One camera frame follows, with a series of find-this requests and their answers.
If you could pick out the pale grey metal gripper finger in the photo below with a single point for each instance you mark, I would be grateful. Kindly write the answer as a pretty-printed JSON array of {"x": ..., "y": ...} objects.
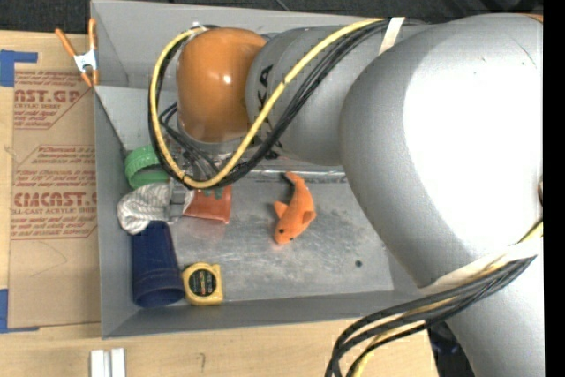
[{"x": 175, "y": 203}]

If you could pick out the orange-red flat packet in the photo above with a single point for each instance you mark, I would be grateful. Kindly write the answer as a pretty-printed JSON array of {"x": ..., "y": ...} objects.
[{"x": 209, "y": 207}]

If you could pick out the dark blue cup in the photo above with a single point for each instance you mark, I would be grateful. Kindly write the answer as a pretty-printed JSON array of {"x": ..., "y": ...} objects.
[{"x": 154, "y": 265}]

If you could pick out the yellow tape measure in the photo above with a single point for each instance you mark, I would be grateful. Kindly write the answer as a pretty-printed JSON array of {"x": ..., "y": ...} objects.
[{"x": 203, "y": 283}]

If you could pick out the grey metal bin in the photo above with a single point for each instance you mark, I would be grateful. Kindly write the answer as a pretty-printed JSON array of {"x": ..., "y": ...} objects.
[{"x": 265, "y": 260}]

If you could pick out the orange toy fish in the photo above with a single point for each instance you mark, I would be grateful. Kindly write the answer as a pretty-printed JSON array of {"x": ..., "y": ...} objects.
[{"x": 295, "y": 212}]

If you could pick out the brown cardboard board, red print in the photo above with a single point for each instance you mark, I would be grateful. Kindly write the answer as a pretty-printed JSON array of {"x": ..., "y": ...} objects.
[{"x": 48, "y": 190}]

